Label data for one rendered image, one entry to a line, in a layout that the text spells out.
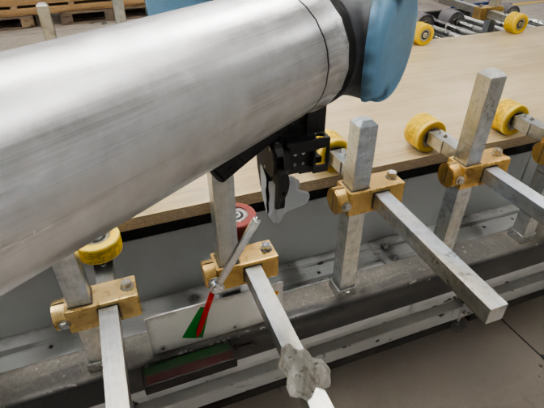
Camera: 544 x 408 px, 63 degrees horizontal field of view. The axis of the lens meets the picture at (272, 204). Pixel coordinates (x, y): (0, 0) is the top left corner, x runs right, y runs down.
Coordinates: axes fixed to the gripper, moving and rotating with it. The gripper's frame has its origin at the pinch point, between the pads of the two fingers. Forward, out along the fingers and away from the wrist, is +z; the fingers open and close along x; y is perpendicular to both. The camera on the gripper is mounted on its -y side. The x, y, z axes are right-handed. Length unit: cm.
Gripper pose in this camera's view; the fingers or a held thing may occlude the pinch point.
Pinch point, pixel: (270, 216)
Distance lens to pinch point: 67.3
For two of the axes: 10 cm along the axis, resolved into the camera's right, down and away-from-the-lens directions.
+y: 9.3, -2.1, 2.9
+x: -3.5, -5.4, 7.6
